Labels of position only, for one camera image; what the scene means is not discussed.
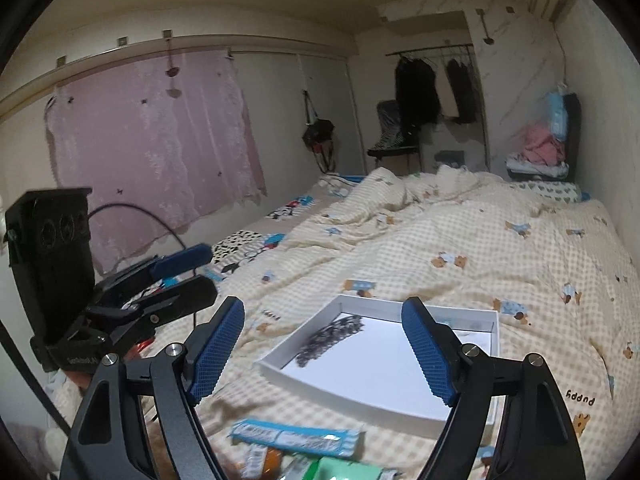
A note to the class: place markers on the chair with pink clothes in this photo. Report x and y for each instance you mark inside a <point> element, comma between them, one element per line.
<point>574,130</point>

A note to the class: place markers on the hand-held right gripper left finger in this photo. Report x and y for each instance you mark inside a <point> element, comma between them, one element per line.
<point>217,350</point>

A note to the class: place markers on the black white printed bedsheet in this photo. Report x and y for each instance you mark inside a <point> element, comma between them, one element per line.
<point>240,245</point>

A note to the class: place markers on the black hanging coat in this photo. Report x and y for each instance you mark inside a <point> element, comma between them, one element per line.
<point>415,95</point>

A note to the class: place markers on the dark speckled item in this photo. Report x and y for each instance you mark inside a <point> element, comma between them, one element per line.
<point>330,337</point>

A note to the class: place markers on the green snack packet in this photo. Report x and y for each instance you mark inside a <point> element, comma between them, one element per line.
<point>340,470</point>

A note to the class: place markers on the grey fluffy cloth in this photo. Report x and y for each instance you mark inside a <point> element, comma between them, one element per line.
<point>25,445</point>

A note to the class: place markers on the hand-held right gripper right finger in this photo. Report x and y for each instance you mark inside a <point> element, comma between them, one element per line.
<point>427,350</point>

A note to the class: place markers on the brown snack packet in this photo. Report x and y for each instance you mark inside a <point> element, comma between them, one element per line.
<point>270,462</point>

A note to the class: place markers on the black hanging garment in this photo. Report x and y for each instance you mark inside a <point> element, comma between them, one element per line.
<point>462,90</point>

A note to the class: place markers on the white cardboard box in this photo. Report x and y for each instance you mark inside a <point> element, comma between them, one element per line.
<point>365,360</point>

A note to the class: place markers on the heart print pillow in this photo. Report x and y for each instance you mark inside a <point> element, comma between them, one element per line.
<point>555,190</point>

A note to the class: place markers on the white folded clothes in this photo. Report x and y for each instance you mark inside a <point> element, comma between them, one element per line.
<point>535,167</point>

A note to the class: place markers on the blue tissue pack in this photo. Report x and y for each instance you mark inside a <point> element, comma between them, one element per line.
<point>556,112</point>

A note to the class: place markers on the metal clothes rack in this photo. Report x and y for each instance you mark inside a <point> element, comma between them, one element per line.
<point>430,49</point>

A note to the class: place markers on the long blue snack packet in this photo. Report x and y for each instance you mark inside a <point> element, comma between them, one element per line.
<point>300,439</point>

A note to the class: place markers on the pink clothes pile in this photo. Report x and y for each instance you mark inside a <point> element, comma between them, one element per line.
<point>540,147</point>

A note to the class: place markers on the black hanging bag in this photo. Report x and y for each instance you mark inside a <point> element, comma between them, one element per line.
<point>317,132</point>

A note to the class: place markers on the black chair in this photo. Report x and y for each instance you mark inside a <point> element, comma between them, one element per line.
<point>387,130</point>

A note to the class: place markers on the pink lace curtain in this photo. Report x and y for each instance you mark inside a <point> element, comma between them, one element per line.
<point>150,150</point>

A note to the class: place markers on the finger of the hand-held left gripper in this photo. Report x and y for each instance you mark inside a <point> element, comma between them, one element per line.
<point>185,297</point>
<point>182,257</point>

